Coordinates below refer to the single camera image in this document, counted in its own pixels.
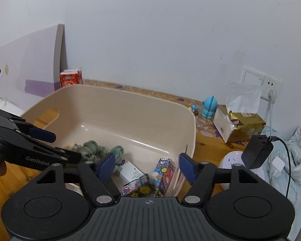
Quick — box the beige plastic storage bin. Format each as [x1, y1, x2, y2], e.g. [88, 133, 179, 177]
[21, 84, 197, 198]

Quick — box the green crumpled cloth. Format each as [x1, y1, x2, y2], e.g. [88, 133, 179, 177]
[76, 140, 124, 163]

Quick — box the purple white headboard panel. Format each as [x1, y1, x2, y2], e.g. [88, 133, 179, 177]
[0, 24, 64, 110]

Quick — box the blue cartoon carton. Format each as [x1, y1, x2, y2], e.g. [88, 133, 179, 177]
[151, 158, 176, 195]

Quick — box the colourful cartoon snack packet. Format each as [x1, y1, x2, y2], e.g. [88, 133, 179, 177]
[65, 142, 79, 151]

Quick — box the blue toy figurine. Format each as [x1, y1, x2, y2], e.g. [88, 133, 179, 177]
[201, 96, 218, 119]

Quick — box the white pillow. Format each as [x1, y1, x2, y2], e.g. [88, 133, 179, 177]
[0, 98, 25, 116]

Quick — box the light blue blanket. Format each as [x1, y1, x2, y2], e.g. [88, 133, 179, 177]
[263, 128, 301, 240]

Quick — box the gold tissue box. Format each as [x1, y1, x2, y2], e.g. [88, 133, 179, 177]
[213, 105, 266, 143]

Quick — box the white charger cube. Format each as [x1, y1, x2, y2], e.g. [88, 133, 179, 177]
[270, 156, 285, 177]

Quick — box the red milk carton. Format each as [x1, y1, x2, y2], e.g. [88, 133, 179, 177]
[60, 68, 83, 87]

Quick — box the black cable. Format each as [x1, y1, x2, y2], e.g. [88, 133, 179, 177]
[267, 135, 292, 199]

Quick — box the white small box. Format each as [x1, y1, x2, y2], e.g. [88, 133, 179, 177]
[115, 159, 144, 184]

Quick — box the white plug and cord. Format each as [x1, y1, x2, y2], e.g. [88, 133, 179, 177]
[267, 89, 278, 133]

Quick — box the black power adapter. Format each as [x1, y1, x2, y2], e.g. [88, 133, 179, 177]
[241, 135, 274, 169]

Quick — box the white round power strip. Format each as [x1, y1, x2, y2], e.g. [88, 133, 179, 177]
[218, 150, 266, 191]

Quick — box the white wall socket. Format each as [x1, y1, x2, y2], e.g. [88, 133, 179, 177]
[241, 65, 283, 103]

